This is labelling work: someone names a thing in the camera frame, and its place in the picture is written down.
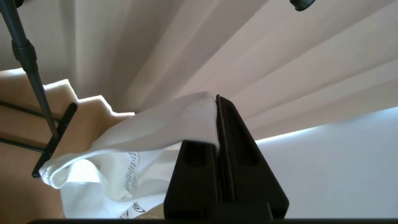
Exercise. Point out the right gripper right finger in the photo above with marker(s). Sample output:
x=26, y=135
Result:
x=255, y=189

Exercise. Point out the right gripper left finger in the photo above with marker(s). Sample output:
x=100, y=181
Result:
x=189, y=189

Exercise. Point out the white garment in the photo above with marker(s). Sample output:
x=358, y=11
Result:
x=155, y=130

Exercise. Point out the black clothes rack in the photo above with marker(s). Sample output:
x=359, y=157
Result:
x=25, y=53

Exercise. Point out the beige curtain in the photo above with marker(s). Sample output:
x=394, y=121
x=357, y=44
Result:
x=217, y=46

